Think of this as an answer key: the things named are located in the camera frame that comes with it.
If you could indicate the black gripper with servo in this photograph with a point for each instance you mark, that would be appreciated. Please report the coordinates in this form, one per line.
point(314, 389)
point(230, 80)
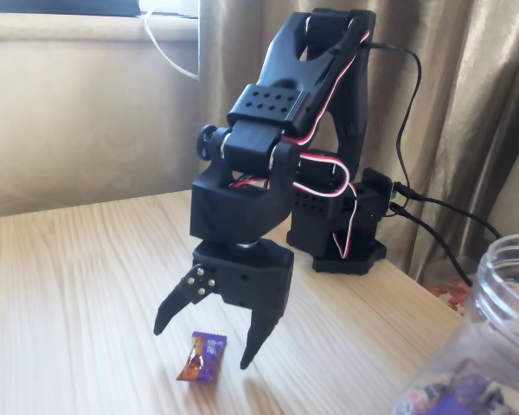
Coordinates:
point(252, 277)

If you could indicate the purple orange candy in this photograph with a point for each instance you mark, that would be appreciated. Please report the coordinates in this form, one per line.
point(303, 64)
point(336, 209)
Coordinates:
point(203, 354)

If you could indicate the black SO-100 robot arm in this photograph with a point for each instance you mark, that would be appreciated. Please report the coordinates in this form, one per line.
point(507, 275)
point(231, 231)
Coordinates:
point(242, 207)

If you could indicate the clear plastic jar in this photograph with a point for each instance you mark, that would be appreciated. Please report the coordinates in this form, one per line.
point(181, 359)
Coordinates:
point(488, 281)

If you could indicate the red floral patterned rug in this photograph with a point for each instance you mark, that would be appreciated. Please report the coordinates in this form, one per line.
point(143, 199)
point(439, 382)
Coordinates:
point(452, 296)

